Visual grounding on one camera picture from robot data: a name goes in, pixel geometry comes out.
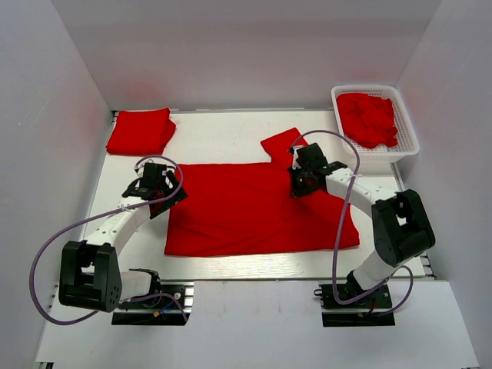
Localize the red t shirt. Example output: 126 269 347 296
164 128 360 258
106 108 176 156

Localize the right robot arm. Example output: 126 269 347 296
288 144 436 307

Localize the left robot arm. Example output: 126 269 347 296
58 162 188 312

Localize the red shirts pile in basket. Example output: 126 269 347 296
336 93 398 149

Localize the folded red t shirt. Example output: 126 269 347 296
106 108 176 156

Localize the white plastic basket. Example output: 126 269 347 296
331 85 420 173

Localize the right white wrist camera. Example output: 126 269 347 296
289 145 302 170

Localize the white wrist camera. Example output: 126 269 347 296
134 162 145 174
289 145 302 170

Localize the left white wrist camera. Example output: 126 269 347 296
134 162 145 174

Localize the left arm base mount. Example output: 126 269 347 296
111 282 194 327

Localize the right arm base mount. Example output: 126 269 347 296
314 284 395 328

